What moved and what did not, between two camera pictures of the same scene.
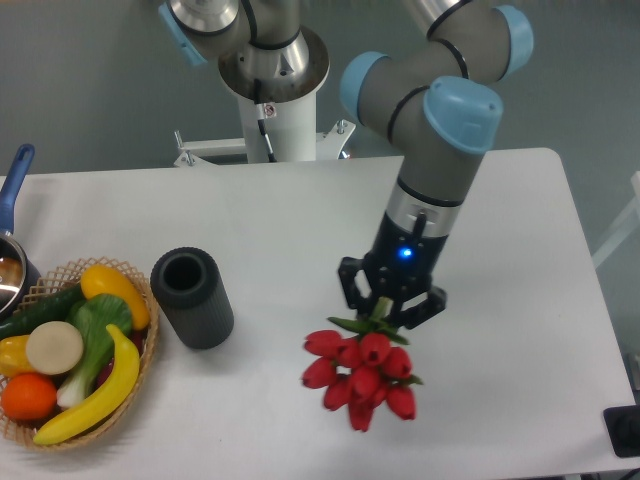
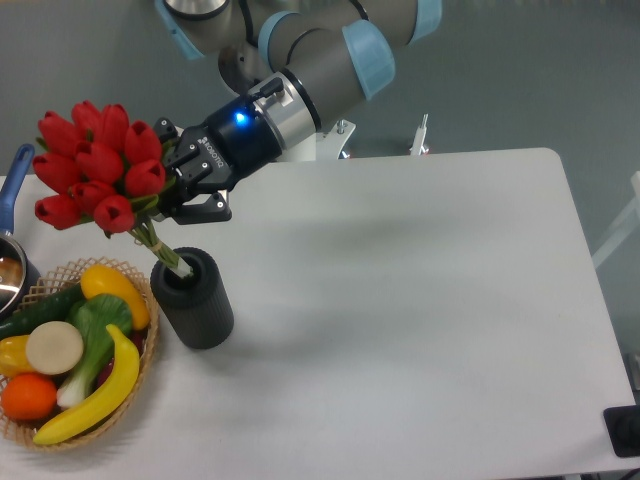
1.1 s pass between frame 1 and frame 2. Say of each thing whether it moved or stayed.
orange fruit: stayed
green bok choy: stayed
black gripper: moved
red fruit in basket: stayed
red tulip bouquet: moved
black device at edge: stayed
